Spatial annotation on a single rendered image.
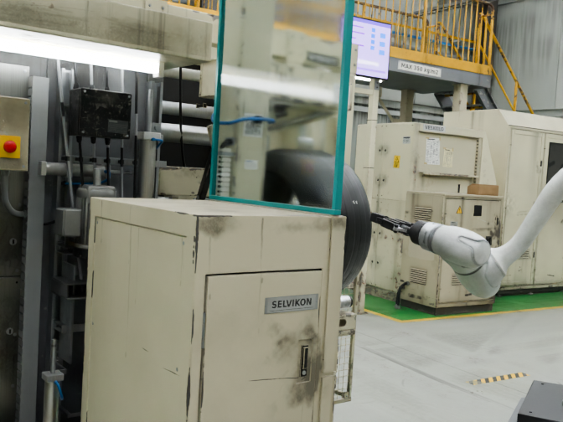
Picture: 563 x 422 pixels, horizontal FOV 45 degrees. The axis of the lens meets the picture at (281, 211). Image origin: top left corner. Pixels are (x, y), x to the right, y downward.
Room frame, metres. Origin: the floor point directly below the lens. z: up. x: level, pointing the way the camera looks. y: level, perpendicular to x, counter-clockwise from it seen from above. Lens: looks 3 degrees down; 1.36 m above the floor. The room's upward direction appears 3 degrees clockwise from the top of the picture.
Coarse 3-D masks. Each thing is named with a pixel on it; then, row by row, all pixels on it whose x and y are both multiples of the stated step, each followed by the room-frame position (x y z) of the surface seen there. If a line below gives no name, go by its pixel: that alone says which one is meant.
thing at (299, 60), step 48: (240, 0) 1.90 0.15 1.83; (288, 0) 1.73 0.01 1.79; (336, 0) 1.58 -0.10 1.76; (240, 48) 1.89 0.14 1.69; (288, 48) 1.72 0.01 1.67; (336, 48) 1.57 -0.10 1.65; (240, 96) 1.88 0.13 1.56; (288, 96) 1.71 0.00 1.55; (336, 96) 1.57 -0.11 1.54; (240, 144) 1.87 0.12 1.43; (288, 144) 1.70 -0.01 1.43; (336, 144) 1.55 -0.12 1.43; (240, 192) 1.86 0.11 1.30; (288, 192) 1.69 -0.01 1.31; (336, 192) 1.54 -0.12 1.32
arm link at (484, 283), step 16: (560, 176) 1.89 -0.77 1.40; (544, 192) 1.92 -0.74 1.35; (560, 192) 1.89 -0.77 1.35; (544, 208) 1.92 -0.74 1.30; (528, 224) 1.96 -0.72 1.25; (544, 224) 1.95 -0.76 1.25; (512, 240) 2.00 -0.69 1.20; (528, 240) 1.97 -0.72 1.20; (496, 256) 1.99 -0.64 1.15; (512, 256) 1.99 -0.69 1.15; (480, 272) 1.97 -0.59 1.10; (496, 272) 1.98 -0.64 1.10; (480, 288) 2.00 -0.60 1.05; (496, 288) 2.02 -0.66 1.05
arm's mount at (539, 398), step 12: (540, 384) 2.10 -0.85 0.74; (552, 384) 2.10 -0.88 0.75; (528, 396) 1.98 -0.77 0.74; (540, 396) 1.99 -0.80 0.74; (552, 396) 1.99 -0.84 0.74; (528, 408) 1.89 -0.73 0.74; (540, 408) 1.89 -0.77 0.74; (552, 408) 1.89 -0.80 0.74; (528, 420) 1.83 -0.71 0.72; (540, 420) 1.81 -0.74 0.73; (552, 420) 1.80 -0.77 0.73
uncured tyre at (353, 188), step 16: (352, 176) 2.39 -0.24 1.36; (352, 192) 2.33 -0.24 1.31; (352, 208) 2.30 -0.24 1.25; (368, 208) 2.36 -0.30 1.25; (352, 224) 2.29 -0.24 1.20; (368, 224) 2.35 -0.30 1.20; (352, 240) 2.29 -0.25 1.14; (368, 240) 2.35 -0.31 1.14; (352, 256) 2.31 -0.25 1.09; (352, 272) 2.36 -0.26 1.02
